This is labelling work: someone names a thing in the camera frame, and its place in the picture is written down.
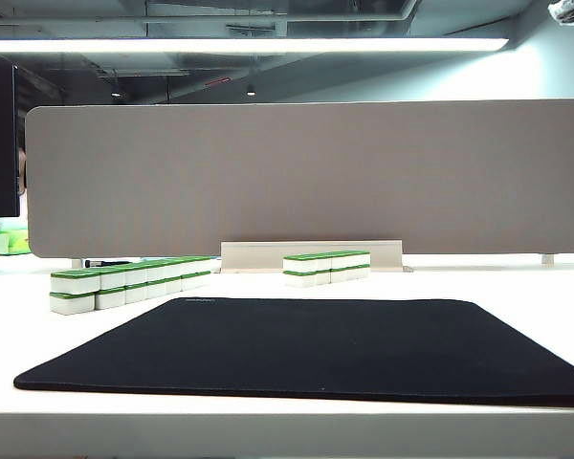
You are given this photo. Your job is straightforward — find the grey fabric desk partition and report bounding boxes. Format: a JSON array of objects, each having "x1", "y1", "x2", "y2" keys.
[{"x1": 25, "y1": 98, "x2": 574, "y2": 259}]

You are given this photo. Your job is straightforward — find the long white linear ceiling lamp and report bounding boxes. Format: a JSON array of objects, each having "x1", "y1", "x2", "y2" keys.
[{"x1": 0, "y1": 36, "x2": 511, "y2": 55}]

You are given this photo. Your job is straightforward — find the black UGREEN desk mat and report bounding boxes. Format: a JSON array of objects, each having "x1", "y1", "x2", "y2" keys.
[{"x1": 12, "y1": 296, "x2": 574, "y2": 409}]

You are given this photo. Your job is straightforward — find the light green box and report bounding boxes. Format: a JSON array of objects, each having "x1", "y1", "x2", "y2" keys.
[{"x1": 0, "y1": 228, "x2": 32, "y2": 257}]

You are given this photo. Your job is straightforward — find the beige metal partition bracket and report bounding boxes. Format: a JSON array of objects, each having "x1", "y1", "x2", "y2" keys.
[{"x1": 218, "y1": 239, "x2": 415, "y2": 274}]

